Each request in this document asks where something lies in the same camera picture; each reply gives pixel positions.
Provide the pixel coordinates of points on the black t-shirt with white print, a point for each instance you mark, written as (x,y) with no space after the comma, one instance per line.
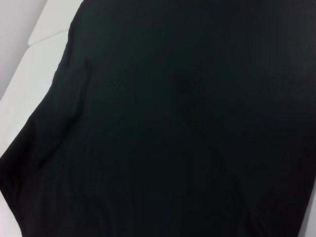
(172,123)

